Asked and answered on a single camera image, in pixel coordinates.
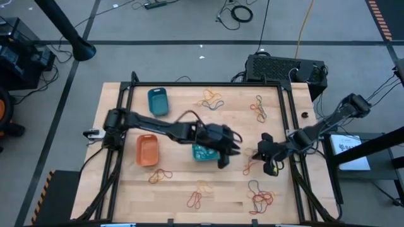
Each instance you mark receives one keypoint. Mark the black computer tower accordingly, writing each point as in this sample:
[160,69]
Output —
[274,67]

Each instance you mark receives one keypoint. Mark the silver aluminium bar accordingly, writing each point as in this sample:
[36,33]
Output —
[288,225]
[118,225]

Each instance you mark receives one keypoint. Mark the grey side table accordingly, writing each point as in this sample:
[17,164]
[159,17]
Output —
[382,171]

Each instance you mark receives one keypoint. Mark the black power strip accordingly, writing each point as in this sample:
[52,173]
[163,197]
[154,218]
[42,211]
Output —
[155,4]

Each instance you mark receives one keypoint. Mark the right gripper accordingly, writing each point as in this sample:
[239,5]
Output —
[271,151]

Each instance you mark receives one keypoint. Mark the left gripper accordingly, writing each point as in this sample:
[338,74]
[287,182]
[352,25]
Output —
[214,135]

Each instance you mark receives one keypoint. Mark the small yellow tag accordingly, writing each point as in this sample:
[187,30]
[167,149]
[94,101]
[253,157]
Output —
[275,170]

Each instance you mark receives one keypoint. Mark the hazard-striped black mat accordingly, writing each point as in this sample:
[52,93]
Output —
[394,15]
[63,195]

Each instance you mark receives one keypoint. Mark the small dark knob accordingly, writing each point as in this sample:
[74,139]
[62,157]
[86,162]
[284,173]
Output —
[305,115]

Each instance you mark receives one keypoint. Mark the green rubber band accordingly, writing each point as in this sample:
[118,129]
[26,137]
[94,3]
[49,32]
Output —
[249,186]
[259,97]

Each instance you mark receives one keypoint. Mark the black equipment cart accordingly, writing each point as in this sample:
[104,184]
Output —
[19,63]

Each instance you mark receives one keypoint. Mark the black tripod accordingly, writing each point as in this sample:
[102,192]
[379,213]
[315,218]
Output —
[396,200]

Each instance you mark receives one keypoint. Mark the orange plastic basket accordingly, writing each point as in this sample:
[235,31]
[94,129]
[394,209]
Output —
[147,151]

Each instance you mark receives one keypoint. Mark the orange black vacuum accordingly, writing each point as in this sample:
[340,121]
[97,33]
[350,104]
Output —
[4,110]

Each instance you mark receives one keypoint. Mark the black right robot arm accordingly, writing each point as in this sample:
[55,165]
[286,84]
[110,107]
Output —
[315,130]

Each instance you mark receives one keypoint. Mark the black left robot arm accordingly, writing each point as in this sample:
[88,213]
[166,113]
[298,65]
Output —
[151,124]

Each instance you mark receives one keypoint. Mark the white paper sheet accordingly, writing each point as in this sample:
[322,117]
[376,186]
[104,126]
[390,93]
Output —
[353,157]

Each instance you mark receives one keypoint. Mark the teal green plastic basket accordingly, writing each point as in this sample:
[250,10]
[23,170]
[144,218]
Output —
[202,155]

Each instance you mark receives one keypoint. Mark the dark blue plastic basket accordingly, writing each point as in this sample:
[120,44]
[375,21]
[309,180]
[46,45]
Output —
[158,102]

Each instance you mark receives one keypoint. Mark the bands pile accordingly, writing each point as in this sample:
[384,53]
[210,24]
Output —
[271,193]

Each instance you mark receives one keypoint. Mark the black stand pole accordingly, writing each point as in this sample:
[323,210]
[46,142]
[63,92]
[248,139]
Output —
[372,145]
[63,26]

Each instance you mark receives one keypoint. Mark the yellow rubber band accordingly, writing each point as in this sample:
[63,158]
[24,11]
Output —
[262,119]
[208,91]
[205,184]
[151,179]

